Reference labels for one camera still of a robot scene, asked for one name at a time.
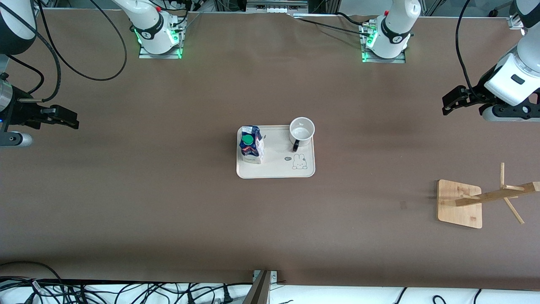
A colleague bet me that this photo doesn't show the white cup black handle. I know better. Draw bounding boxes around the white cup black handle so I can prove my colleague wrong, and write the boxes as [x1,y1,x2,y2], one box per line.
[289,117,316,152]

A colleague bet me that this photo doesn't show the blue milk carton green cap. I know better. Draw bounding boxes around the blue milk carton green cap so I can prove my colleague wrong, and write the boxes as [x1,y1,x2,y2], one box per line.
[239,125,265,164]

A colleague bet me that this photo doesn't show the wooden cup rack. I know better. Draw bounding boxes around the wooden cup rack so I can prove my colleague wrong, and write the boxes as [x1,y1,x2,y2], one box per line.
[437,163,540,229]

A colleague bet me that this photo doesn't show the cream rabbit print tray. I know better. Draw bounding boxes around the cream rabbit print tray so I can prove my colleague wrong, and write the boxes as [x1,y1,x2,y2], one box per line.
[236,125,316,179]

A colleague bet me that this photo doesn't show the grey aluminium profile bar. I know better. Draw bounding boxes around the grey aluminium profile bar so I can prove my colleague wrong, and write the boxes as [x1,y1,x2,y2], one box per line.
[243,270,278,304]

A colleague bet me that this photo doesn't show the short black right arm cable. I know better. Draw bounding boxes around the short black right arm cable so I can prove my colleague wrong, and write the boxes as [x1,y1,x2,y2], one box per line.
[0,2,62,104]

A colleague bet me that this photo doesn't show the long black right arm cable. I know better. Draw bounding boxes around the long black right arm cable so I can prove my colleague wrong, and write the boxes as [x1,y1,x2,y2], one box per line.
[36,0,128,81]

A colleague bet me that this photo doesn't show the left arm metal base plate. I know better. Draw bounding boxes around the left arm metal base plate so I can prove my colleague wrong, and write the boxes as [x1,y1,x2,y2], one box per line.
[361,23,406,64]

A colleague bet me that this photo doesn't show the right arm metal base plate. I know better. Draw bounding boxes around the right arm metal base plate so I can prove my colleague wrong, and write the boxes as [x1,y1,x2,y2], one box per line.
[138,19,184,60]

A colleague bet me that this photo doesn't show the black cable between arm bases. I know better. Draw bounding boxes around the black cable between arm bases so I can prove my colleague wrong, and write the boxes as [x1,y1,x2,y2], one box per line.
[291,12,374,37]

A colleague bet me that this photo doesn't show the black arched cable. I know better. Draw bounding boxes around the black arched cable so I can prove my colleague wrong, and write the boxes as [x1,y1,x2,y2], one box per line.
[0,261,64,292]

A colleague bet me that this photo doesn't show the tangled black cables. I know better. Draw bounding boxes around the tangled black cables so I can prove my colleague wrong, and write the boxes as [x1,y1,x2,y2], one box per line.
[0,277,254,304]

